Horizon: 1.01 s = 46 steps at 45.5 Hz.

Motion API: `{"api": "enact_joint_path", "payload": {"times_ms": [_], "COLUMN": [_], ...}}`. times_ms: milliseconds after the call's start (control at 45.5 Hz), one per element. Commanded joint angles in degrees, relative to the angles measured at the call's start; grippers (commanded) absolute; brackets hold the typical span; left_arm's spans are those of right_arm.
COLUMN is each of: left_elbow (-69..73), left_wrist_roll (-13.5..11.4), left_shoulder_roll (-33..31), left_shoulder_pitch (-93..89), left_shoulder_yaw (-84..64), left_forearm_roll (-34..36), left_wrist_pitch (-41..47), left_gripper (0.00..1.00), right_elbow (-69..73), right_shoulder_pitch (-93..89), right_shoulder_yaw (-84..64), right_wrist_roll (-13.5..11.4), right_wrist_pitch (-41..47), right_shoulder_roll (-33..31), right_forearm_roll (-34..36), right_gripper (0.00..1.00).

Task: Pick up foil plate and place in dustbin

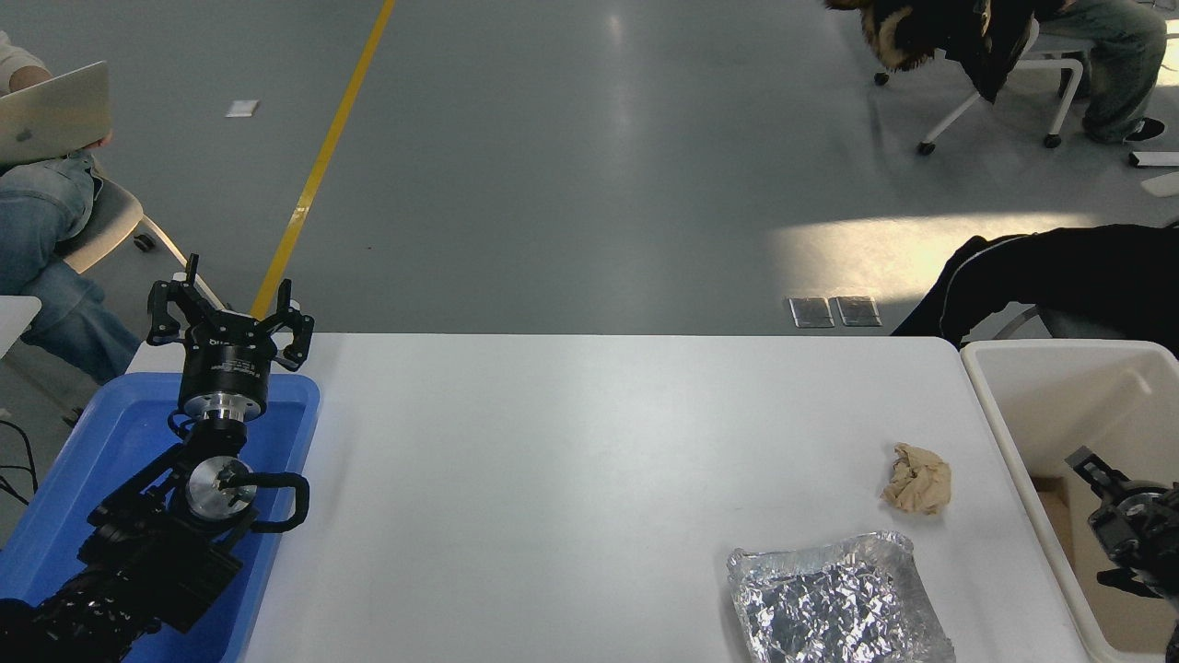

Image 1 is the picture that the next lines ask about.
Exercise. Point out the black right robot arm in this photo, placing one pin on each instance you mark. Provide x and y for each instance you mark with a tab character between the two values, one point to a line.
1138	534

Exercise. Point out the metal floor plate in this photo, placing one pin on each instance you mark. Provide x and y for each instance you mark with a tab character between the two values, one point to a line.
811	312
857	311

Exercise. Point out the person on office chair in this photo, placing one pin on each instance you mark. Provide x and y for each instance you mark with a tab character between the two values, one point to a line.
1119	64

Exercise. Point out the crumpled tan paper ball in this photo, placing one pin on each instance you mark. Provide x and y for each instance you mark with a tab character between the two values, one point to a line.
916	481

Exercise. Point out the white flat floor object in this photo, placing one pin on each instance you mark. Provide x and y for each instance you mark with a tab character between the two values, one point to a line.
1165	184

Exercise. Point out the white office chair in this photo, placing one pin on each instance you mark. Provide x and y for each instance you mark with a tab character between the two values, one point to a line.
1050	55

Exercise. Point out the fur-trimmed dark jacket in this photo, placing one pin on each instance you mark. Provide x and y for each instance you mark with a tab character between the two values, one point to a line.
958	32

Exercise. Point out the crinkled foil tray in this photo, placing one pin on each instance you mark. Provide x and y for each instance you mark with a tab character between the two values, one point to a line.
829	599

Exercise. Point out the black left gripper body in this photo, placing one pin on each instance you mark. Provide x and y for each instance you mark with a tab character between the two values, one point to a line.
226	364

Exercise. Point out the blue plastic tray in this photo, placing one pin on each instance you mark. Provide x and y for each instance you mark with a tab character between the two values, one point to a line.
120	442

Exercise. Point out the silver laptop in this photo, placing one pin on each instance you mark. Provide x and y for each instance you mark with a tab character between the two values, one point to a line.
55	115

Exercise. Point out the person beside bin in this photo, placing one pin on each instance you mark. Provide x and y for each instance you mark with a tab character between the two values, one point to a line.
1087	267

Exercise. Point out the large pale bin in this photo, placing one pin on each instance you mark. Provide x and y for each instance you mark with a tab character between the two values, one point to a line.
1059	396

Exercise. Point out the person holding laptop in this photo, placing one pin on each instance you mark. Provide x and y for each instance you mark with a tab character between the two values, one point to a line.
46	239

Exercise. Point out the white bar on floor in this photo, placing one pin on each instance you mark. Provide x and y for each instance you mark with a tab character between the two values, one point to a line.
1156	159

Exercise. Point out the small white side table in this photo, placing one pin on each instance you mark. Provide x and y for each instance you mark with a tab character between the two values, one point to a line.
14	318

